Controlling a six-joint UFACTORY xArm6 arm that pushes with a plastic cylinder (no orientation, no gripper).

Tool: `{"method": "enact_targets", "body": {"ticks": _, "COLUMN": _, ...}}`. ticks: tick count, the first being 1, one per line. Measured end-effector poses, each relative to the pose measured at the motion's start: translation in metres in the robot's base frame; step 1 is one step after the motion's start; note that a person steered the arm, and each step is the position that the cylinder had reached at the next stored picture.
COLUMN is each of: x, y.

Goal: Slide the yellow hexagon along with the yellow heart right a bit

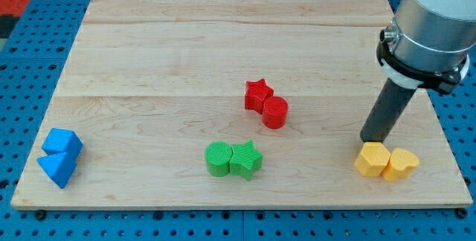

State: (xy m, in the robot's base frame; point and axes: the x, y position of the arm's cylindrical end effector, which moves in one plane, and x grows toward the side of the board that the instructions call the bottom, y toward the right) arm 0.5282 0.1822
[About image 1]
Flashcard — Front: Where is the blue triangle block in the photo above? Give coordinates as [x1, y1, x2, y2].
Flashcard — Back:
[36, 152, 77, 189]

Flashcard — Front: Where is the yellow hexagon block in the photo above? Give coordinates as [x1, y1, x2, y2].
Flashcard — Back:
[354, 142, 390, 177]

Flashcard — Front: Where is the yellow heart block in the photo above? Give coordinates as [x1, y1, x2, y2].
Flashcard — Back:
[382, 148, 419, 181]

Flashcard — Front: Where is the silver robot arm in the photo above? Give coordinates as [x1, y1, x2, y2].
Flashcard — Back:
[360, 0, 475, 142]

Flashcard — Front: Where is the green star block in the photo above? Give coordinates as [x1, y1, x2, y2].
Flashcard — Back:
[229, 141, 263, 181]

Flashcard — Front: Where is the green cylinder block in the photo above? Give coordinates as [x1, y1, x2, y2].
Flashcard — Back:
[204, 141, 233, 177]

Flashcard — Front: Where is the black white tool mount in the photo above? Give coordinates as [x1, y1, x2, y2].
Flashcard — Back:
[376, 42, 470, 94]

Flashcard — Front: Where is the red cylinder block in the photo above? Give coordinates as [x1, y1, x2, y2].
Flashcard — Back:
[262, 96, 289, 129]

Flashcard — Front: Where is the wooden board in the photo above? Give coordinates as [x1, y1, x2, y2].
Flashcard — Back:
[11, 0, 473, 211]

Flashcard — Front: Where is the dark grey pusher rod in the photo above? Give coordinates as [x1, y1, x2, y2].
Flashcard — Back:
[360, 78, 416, 142]

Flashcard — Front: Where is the blue cube block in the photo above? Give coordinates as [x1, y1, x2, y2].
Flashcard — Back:
[42, 128, 83, 160]

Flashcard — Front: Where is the red star block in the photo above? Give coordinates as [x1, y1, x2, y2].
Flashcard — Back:
[244, 79, 274, 115]

